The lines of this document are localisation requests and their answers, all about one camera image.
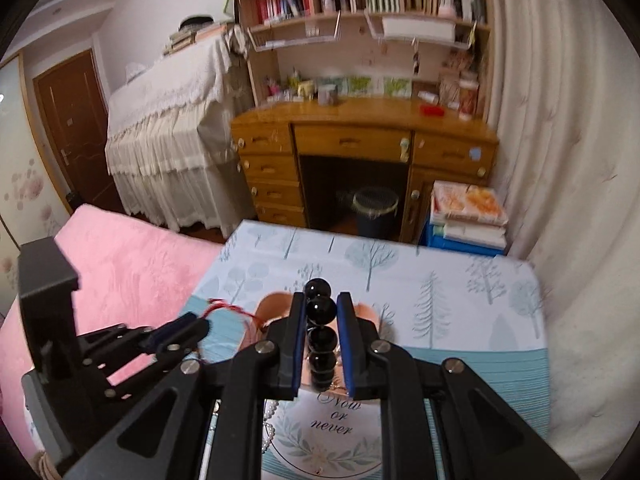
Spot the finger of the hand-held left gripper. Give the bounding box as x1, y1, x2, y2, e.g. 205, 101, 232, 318
75, 312, 211, 356
82, 347, 188, 406

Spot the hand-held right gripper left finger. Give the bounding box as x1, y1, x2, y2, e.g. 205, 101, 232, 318
65, 292, 307, 480

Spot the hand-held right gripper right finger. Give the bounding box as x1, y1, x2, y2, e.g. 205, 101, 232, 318
336, 291, 581, 480

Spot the black bead bracelet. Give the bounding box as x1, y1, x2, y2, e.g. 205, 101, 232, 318
303, 277, 338, 393

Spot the pink jewelry box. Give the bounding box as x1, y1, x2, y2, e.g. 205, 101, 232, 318
239, 292, 385, 395

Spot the red string bracelet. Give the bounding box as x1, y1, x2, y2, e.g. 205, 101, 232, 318
205, 299, 266, 326

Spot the white pearl necklace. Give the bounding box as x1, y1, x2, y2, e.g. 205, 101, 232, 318
262, 400, 279, 456

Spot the tree printed tablecloth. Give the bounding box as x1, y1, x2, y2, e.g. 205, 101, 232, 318
190, 220, 553, 480

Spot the dark trash bin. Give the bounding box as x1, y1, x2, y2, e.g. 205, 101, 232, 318
352, 186, 400, 238

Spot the floral wardrobe door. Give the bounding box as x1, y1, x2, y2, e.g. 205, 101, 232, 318
0, 52, 71, 306

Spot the stack of large books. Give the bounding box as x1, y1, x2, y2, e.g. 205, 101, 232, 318
430, 180, 510, 251

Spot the brown wooden door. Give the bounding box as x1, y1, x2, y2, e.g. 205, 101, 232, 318
32, 49, 123, 213

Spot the lace covered piano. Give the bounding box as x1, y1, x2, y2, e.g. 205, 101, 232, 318
105, 35, 256, 233

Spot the wooden desk with drawers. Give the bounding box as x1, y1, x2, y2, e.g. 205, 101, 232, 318
231, 97, 501, 243

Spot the row of green leaf cards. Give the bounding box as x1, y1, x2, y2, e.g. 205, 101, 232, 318
317, 76, 413, 99

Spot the white curtain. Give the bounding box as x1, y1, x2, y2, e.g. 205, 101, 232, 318
482, 0, 636, 471

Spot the pile of books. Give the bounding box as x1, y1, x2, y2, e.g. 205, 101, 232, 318
162, 16, 235, 56

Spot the clear acrylic rack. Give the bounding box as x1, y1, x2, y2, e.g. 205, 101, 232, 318
247, 10, 342, 53
365, 10, 476, 52

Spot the wooden bookshelf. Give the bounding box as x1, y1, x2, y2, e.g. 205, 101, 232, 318
232, 0, 493, 111

